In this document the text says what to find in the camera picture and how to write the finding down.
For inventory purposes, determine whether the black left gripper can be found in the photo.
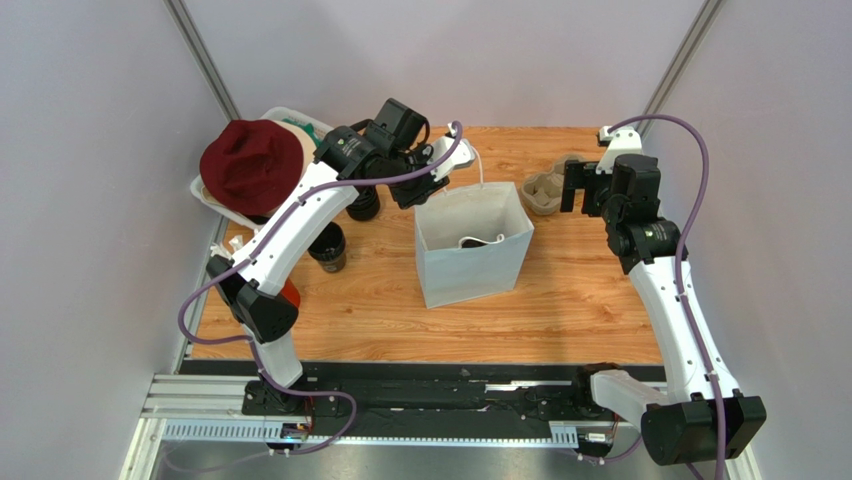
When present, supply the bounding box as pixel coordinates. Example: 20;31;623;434
384;142;450;212

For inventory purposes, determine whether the black cup lid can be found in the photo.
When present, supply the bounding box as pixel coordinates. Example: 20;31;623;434
459;237;489;249

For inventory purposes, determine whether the white paper bag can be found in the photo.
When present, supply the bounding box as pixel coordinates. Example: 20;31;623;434
414;167;534;309

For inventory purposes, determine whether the stack of black cups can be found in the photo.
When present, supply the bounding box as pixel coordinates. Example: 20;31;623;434
307;222;347;273

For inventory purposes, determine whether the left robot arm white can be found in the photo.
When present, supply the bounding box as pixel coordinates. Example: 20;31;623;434
206;99;463;392

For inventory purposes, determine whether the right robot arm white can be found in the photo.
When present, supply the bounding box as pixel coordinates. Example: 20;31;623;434
561;154;767;466

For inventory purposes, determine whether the brown pulp cup carrier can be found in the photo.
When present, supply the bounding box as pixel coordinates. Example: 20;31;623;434
519;154;584;216

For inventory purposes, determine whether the beige hat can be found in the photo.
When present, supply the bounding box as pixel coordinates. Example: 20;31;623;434
273;120;317;193

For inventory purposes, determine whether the green cloth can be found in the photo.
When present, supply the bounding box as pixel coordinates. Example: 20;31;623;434
282;118;323;146

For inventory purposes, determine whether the red cup with straws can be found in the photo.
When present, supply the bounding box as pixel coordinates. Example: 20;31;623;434
281;278;301;308

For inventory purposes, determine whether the dark red bucket hat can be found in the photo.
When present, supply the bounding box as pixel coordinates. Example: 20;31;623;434
199;120;294;216

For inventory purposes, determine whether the white plastic basket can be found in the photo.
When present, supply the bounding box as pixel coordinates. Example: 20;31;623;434
190;107;331;230

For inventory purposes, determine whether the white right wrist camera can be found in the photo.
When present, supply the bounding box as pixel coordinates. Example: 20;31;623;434
595;126;643;175

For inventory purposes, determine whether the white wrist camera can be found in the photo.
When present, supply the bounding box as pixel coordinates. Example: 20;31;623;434
427;136;477;183
595;126;643;175

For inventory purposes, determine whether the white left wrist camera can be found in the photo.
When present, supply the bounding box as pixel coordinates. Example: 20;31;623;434
427;136;477;183

